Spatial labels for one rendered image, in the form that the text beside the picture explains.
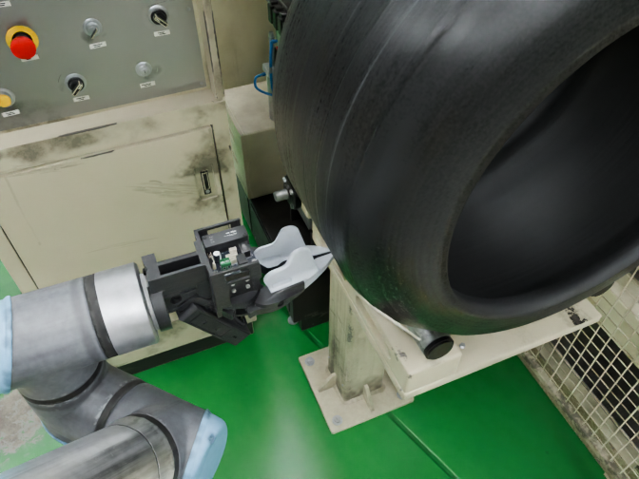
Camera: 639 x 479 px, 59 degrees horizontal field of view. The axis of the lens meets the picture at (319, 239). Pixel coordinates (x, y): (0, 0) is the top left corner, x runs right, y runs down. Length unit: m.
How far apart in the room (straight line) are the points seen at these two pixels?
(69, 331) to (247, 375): 1.24
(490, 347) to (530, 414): 0.92
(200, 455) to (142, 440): 0.07
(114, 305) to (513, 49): 0.42
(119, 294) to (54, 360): 0.09
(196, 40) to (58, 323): 0.75
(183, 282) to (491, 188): 0.57
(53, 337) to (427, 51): 0.42
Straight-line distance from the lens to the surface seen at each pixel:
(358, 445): 1.70
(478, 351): 0.92
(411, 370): 0.81
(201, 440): 0.62
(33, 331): 0.60
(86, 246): 1.40
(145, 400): 0.66
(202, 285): 0.61
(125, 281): 0.60
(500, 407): 1.82
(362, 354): 1.53
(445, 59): 0.45
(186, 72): 1.23
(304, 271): 0.64
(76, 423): 0.69
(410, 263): 0.54
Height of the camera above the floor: 1.56
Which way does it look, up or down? 47 degrees down
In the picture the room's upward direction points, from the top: straight up
